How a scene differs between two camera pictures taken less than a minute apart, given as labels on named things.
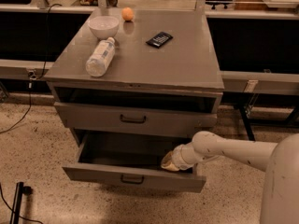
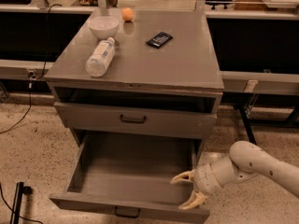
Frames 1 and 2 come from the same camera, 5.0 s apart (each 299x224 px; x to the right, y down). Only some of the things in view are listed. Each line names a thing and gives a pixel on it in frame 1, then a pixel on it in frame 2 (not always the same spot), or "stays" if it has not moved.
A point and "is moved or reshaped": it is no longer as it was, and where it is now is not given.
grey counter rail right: (261, 82) stays
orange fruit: (127, 14) stays
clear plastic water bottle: (101, 58) stays
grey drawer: (133, 161) is moved or reshaped
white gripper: (177, 159) -> (203, 178)
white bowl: (104, 27) stays
